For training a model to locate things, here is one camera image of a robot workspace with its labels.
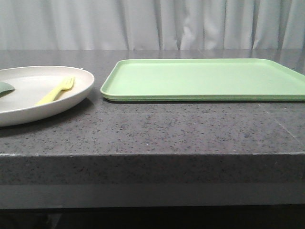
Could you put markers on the yellow plastic fork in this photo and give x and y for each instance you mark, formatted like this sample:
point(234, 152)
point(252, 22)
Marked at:
point(66, 84)

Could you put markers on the white round plate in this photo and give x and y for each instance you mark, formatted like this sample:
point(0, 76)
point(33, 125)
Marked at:
point(32, 83)

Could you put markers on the light green serving tray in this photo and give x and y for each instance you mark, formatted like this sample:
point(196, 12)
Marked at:
point(241, 79)

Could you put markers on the green plastic spoon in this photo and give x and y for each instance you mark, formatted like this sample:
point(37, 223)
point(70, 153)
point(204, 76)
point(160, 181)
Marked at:
point(5, 89)

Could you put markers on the white curtain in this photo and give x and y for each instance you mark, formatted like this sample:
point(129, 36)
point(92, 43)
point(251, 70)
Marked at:
point(151, 24)

